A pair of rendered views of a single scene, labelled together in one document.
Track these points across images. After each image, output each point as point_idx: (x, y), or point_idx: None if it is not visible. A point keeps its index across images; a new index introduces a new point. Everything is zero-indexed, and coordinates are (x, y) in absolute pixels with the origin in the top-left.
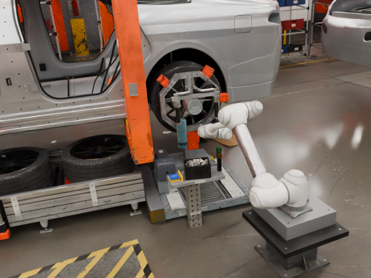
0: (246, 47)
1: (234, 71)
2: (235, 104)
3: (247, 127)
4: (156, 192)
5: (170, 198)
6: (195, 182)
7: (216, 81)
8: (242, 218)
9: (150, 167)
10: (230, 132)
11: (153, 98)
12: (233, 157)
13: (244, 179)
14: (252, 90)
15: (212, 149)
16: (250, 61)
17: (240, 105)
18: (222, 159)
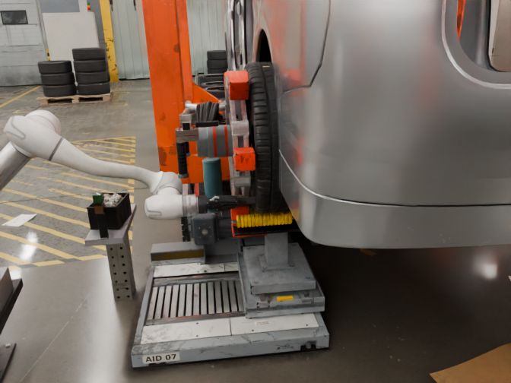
0: (287, 46)
1: (281, 112)
2: (36, 111)
3: (7, 150)
4: (198, 248)
5: (188, 265)
6: None
7: (254, 117)
8: (97, 346)
9: (325, 261)
10: (145, 203)
11: None
12: (363, 376)
13: (233, 375)
14: (292, 187)
15: (414, 343)
16: (290, 95)
17: (28, 114)
18: (316, 335)
